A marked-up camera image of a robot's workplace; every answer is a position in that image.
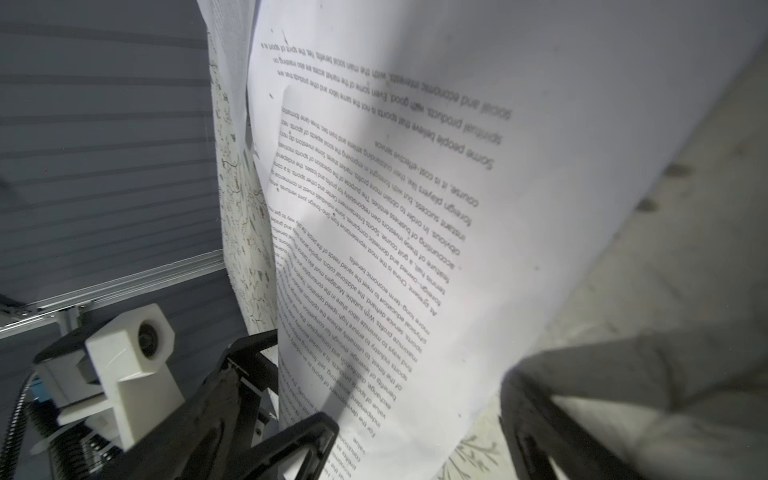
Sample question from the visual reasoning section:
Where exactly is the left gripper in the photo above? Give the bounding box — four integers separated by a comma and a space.
33, 304, 278, 467

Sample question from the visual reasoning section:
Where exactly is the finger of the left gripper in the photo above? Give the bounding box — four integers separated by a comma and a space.
223, 412, 339, 479

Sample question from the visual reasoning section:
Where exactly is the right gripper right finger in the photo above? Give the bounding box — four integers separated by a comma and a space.
499, 368, 642, 479

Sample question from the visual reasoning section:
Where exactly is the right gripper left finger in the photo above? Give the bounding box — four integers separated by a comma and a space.
95, 368, 240, 479

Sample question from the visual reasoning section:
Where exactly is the printed paper sheet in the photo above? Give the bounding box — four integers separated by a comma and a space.
197, 0, 260, 144
245, 0, 768, 480

